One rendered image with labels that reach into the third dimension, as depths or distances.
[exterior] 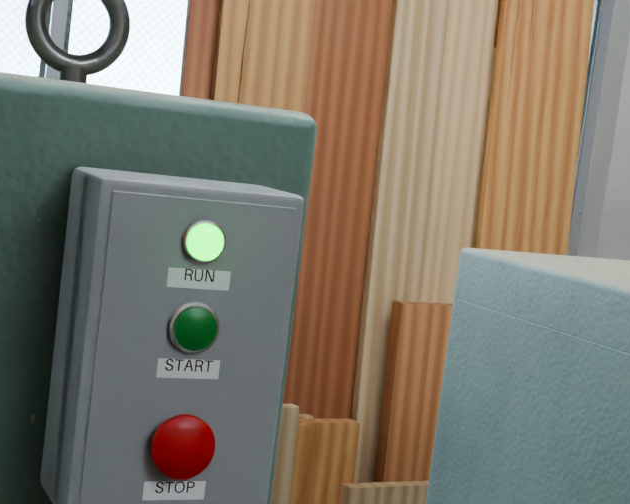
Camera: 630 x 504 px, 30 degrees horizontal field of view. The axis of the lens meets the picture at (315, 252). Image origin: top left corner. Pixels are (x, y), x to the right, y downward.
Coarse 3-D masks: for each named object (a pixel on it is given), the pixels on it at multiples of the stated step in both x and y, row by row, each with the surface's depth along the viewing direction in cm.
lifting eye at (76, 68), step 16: (32, 0) 65; (48, 0) 66; (112, 0) 67; (32, 16) 65; (112, 16) 67; (128, 16) 68; (32, 32) 65; (48, 32) 66; (112, 32) 67; (128, 32) 68; (48, 48) 66; (112, 48) 67; (48, 64) 66; (64, 64) 66; (80, 64) 67; (96, 64) 67; (80, 80) 67
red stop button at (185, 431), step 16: (176, 416) 54; (192, 416) 54; (160, 432) 53; (176, 432) 53; (192, 432) 54; (208, 432) 54; (160, 448) 53; (176, 448) 53; (192, 448) 54; (208, 448) 54; (160, 464) 53; (176, 464) 54; (192, 464) 54; (208, 464) 55
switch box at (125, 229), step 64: (128, 192) 52; (192, 192) 53; (256, 192) 55; (64, 256) 57; (128, 256) 52; (256, 256) 55; (64, 320) 56; (128, 320) 53; (256, 320) 55; (64, 384) 55; (128, 384) 53; (192, 384) 54; (256, 384) 56; (64, 448) 54; (128, 448) 54; (256, 448) 56
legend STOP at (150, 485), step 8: (144, 488) 54; (152, 488) 54; (160, 488) 54; (168, 488) 55; (176, 488) 55; (184, 488) 55; (192, 488) 55; (200, 488) 55; (144, 496) 54; (152, 496) 54; (160, 496) 55; (168, 496) 55; (176, 496) 55; (184, 496) 55; (192, 496) 55; (200, 496) 55
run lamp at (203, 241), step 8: (192, 224) 53; (200, 224) 53; (208, 224) 53; (216, 224) 54; (192, 232) 53; (200, 232) 53; (208, 232) 53; (216, 232) 53; (184, 240) 53; (192, 240) 53; (200, 240) 53; (208, 240) 53; (216, 240) 53; (224, 240) 54; (184, 248) 53; (192, 248) 53; (200, 248) 53; (208, 248) 53; (216, 248) 53; (192, 256) 53; (200, 256) 53; (208, 256) 53; (216, 256) 53
